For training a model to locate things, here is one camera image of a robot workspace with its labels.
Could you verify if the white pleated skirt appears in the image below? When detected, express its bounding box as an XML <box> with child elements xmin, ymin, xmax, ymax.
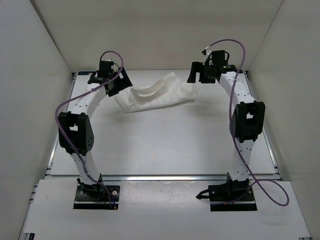
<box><xmin>114</xmin><ymin>72</ymin><xmax>200</xmax><ymax>113</ymax></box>

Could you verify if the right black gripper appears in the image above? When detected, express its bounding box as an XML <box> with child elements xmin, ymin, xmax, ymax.
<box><xmin>186</xmin><ymin>63</ymin><xmax>215</xmax><ymax>85</ymax></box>

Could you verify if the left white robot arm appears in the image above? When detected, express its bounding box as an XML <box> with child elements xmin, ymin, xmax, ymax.
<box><xmin>57</xmin><ymin>59</ymin><xmax>132</xmax><ymax>201</ymax></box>

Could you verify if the left blue corner label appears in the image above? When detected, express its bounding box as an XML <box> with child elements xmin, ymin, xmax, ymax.
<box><xmin>77</xmin><ymin>71</ymin><xmax>94</xmax><ymax>76</ymax></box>

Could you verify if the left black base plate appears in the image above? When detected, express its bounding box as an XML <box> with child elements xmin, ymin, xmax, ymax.
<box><xmin>73</xmin><ymin>183</ymin><xmax>121</xmax><ymax>211</ymax></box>

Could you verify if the aluminium rail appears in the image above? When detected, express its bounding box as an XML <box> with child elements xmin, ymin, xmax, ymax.
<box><xmin>44</xmin><ymin>173</ymin><xmax>241</xmax><ymax>184</ymax></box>

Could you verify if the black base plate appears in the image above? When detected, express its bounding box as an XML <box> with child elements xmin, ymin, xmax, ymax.
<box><xmin>208</xmin><ymin>184</ymin><xmax>258</xmax><ymax>212</ymax></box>
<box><xmin>73</xmin><ymin>183</ymin><xmax>121</xmax><ymax>211</ymax></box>

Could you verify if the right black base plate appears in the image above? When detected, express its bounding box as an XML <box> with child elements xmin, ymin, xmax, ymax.
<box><xmin>208</xmin><ymin>184</ymin><xmax>258</xmax><ymax>212</ymax></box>

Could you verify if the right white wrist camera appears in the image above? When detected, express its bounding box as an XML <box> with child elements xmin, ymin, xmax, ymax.
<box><xmin>201</xmin><ymin>46</ymin><xmax>212</xmax><ymax>65</ymax></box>

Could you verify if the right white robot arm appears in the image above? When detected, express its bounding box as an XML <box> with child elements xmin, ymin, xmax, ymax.
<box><xmin>187</xmin><ymin>50</ymin><xmax>266</xmax><ymax>203</ymax></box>

